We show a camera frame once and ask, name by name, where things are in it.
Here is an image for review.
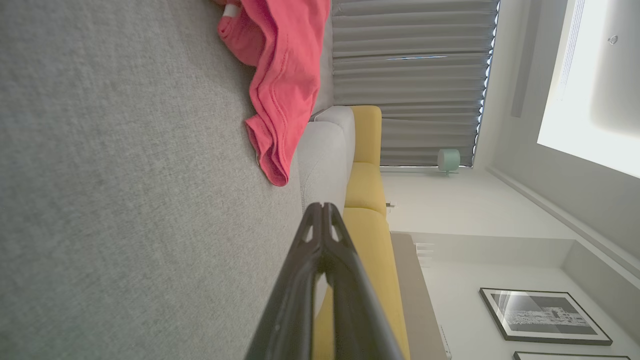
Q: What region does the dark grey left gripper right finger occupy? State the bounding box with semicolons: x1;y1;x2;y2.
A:
322;202;405;360

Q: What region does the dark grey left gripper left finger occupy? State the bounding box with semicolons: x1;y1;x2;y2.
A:
244;202;326;360

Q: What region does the red white jersey shirt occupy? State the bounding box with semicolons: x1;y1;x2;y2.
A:
214;0;332;187

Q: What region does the yellow sofa section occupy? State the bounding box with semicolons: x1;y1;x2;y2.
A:
312;105;412;360

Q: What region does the mint green lamp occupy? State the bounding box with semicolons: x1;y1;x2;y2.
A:
437;148;461;176

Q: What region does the black framed picture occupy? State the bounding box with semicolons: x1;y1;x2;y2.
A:
513;351;632;360
479;287;614;347

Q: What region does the large grey sofa seat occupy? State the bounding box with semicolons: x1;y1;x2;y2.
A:
0;0;307;360

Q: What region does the grey pleated curtain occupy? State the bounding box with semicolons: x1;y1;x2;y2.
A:
331;0;501;168

